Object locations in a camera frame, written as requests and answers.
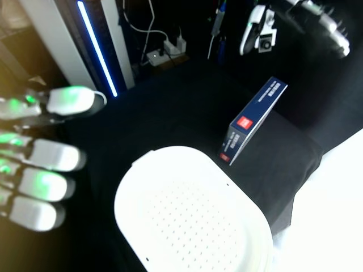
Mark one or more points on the white plug charger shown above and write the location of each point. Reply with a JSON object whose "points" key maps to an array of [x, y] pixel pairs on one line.
{"points": [[179, 35]]}

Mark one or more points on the black cloth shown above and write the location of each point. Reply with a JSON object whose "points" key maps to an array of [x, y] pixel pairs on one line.
{"points": [[175, 113]]}

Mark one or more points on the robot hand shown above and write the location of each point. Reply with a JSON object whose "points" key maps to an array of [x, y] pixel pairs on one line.
{"points": [[331, 28], [65, 100]]}

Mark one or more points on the white perforated tray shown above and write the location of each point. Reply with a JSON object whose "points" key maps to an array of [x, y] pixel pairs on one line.
{"points": [[184, 209]]}

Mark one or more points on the white adapter box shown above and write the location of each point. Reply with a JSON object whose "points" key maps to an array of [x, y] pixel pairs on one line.
{"points": [[155, 57]]}

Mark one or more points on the white tower with blue light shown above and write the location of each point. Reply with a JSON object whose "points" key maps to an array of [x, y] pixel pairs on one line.
{"points": [[68, 42]]}

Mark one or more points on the blue hanging tool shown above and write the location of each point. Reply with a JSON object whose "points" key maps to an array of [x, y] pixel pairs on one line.
{"points": [[221, 51]]}

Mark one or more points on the dark blue cardboard box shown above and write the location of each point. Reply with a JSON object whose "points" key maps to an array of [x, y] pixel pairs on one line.
{"points": [[255, 113]]}

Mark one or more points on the grey hanging tool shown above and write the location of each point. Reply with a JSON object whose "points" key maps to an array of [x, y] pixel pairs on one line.
{"points": [[219, 22]]}

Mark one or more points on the white power strip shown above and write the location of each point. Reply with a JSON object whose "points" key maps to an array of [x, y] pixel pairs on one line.
{"points": [[173, 46]]}

